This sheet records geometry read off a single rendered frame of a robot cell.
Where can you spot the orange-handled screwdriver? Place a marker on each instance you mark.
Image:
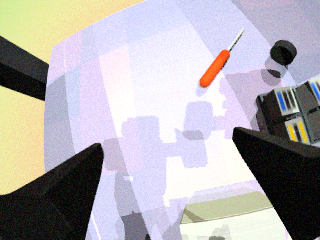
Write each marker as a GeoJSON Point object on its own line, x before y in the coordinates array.
{"type": "Point", "coordinates": [215, 67]}

